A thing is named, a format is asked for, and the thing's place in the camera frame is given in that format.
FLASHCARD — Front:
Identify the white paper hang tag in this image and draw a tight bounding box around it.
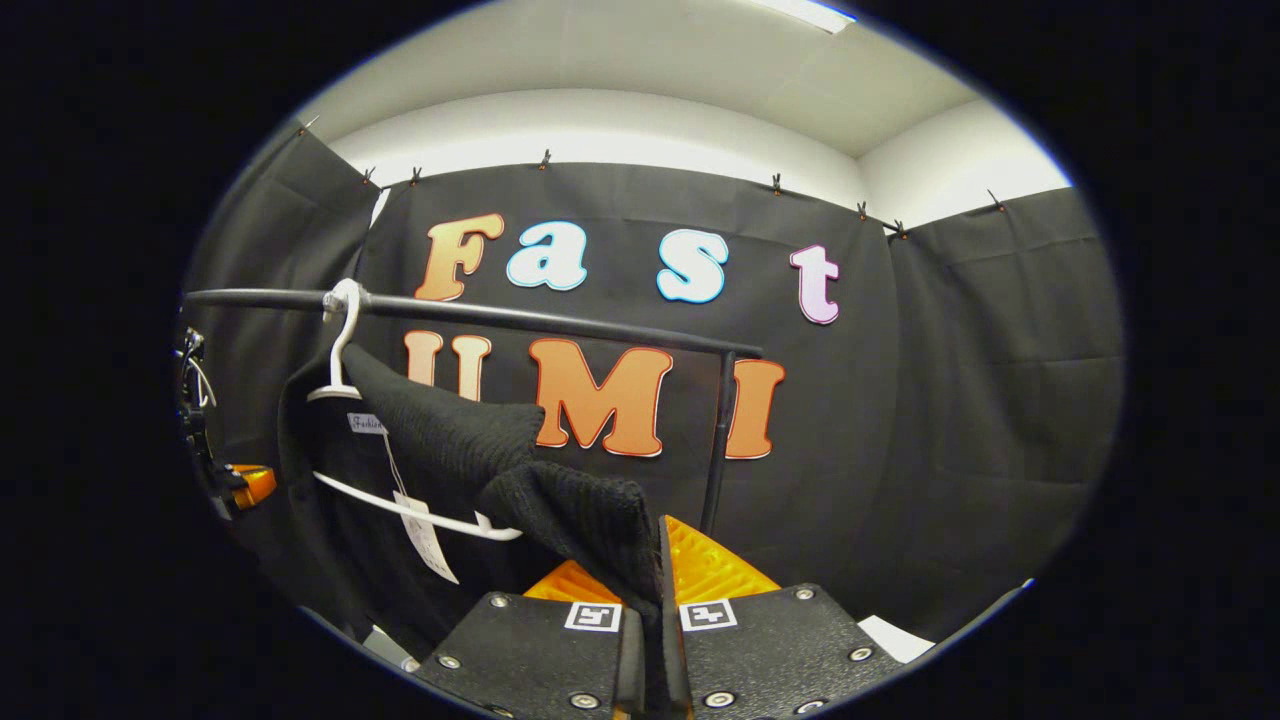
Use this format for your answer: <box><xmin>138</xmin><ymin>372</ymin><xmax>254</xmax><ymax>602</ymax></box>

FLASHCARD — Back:
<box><xmin>393</xmin><ymin>490</ymin><xmax>461</xmax><ymax>586</ymax></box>

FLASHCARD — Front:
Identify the large ceiling light panel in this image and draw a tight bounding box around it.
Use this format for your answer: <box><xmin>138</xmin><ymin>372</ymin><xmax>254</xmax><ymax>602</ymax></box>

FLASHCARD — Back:
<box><xmin>745</xmin><ymin>0</ymin><xmax>858</xmax><ymax>34</ymax></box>

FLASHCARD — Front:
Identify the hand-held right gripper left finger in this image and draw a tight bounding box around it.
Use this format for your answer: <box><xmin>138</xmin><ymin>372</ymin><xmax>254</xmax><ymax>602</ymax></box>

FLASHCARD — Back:
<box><xmin>412</xmin><ymin>558</ymin><xmax>648</xmax><ymax>720</ymax></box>

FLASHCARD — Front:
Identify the black knit garment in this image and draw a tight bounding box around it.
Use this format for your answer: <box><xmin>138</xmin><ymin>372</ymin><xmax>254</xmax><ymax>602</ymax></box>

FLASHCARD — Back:
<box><xmin>272</xmin><ymin>343</ymin><xmax>666</xmax><ymax>651</ymax></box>

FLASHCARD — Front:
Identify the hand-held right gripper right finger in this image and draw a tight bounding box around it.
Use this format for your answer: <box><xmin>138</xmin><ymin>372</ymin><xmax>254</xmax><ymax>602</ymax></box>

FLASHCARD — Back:
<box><xmin>657</xmin><ymin>514</ymin><xmax>908</xmax><ymax>720</ymax></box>

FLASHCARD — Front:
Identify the white plastic clothes hanger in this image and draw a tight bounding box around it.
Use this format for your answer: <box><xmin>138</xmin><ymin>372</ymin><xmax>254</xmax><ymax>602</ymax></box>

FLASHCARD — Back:
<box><xmin>307</xmin><ymin>278</ymin><xmax>524</xmax><ymax>543</ymax></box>

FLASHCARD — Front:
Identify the black backdrop cloth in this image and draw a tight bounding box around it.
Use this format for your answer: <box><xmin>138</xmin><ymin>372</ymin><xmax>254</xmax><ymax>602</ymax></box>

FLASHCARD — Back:
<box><xmin>185</xmin><ymin>120</ymin><xmax>1126</xmax><ymax>641</ymax></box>

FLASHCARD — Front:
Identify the row of small backdrop clips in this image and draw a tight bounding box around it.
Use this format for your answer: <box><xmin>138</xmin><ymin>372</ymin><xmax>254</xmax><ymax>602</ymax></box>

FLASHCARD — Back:
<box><xmin>298</xmin><ymin>115</ymin><xmax>1006</xmax><ymax>241</ymax></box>

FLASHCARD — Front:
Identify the black metal clothes rack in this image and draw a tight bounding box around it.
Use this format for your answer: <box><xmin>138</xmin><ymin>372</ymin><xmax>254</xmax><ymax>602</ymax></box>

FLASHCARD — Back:
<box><xmin>185</xmin><ymin>288</ymin><xmax>766</xmax><ymax>536</ymax></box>

